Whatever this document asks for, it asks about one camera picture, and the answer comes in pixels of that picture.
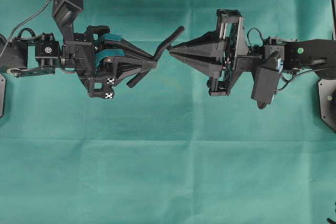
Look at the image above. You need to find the grey left camera cable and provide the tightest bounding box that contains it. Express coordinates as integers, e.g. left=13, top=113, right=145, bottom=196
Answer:
left=5, top=0, right=58, bottom=44

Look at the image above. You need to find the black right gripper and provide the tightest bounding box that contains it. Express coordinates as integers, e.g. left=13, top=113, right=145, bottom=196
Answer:
left=168, top=9, right=249, bottom=96

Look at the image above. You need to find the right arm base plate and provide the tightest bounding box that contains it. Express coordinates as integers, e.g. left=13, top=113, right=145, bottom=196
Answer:
left=318, top=79, right=335, bottom=132

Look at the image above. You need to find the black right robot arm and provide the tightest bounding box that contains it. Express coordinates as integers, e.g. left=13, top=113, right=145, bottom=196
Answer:
left=169, top=9, right=335, bottom=104

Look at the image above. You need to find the black cable top right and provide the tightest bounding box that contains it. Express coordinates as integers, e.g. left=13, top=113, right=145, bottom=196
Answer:
left=323, top=0, right=336, bottom=38

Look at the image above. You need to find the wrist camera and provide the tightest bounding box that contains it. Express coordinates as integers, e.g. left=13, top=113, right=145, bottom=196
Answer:
left=52, top=0, right=83, bottom=41
left=251, top=51, right=282, bottom=109

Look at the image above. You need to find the black velcro strap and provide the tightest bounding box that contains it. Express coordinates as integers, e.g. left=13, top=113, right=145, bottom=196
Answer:
left=126, top=26, right=185, bottom=89

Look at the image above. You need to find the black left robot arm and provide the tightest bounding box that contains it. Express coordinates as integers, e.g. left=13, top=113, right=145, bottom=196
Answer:
left=1, top=26, right=167, bottom=99

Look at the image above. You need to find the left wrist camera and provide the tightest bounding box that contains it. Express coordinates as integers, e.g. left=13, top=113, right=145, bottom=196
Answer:
left=52, top=0, right=83, bottom=41

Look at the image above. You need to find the green table cloth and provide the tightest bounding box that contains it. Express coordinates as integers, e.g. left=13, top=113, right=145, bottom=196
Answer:
left=1, top=0, right=335, bottom=223

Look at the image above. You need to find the black cable bottom right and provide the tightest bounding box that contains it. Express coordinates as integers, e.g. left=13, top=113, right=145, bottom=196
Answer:
left=326, top=200, right=336, bottom=224

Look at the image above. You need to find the black cable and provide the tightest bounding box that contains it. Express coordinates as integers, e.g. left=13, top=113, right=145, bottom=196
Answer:
left=326, top=200, right=336, bottom=224
left=323, top=0, right=336, bottom=38

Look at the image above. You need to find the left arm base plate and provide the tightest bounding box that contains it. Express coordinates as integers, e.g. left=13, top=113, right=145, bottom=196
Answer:
left=0, top=74, right=6, bottom=118

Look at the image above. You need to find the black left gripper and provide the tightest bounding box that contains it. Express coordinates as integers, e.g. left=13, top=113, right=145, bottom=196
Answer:
left=62, top=25, right=159, bottom=99

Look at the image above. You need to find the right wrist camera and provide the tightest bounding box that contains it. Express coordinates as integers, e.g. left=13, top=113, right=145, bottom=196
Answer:
left=251, top=51, right=282, bottom=109

